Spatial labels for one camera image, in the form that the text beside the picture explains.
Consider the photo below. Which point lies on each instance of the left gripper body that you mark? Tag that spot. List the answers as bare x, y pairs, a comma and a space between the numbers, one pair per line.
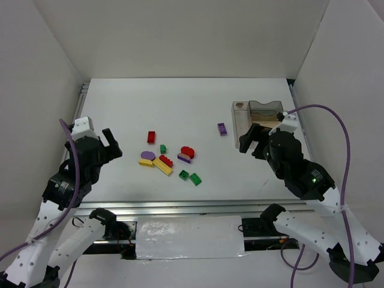
105, 150

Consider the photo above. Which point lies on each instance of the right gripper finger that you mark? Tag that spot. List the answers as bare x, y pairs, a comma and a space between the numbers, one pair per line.
261, 152
254, 134

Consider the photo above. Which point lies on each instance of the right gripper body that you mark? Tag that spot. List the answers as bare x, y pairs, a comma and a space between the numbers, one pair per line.
258, 139

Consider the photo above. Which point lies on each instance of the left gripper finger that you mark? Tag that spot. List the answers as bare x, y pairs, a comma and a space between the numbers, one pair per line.
109, 137
113, 152

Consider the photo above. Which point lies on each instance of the purple lego brick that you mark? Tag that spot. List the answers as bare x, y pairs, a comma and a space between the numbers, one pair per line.
184, 158
222, 129

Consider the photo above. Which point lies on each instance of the purple round lego piece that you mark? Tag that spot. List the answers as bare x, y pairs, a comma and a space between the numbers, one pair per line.
148, 155

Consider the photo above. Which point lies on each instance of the red rectangular lego brick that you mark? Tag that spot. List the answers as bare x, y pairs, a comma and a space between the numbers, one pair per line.
151, 137

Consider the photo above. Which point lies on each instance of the red studded lego brick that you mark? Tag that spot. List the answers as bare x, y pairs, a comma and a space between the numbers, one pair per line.
166, 160

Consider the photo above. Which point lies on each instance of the long yellow lego plate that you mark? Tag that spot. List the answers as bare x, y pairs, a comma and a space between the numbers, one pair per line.
162, 166

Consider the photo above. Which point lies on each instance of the red round flower lego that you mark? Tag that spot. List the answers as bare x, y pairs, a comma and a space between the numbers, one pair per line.
188, 151

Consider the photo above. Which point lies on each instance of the light green lego brick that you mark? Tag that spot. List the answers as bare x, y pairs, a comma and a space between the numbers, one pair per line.
195, 179

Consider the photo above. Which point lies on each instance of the green square lego brick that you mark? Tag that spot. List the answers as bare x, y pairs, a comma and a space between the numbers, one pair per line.
184, 175

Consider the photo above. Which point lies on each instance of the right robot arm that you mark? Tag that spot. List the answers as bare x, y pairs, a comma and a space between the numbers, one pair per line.
352, 253

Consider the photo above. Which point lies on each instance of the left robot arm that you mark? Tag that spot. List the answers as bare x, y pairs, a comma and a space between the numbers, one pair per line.
41, 261

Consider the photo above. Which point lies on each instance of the clear divided container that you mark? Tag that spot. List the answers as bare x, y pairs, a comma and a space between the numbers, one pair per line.
246, 113

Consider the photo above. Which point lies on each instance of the yellow curved lego piece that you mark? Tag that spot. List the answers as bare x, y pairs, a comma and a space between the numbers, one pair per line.
146, 162

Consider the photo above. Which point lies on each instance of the white tape sheet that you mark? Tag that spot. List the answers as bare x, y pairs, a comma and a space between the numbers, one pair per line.
189, 238

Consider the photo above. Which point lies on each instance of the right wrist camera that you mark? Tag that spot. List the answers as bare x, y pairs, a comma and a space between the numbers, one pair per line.
287, 122

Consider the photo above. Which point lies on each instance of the aluminium rail frame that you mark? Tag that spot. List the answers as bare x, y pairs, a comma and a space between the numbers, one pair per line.
182, 112

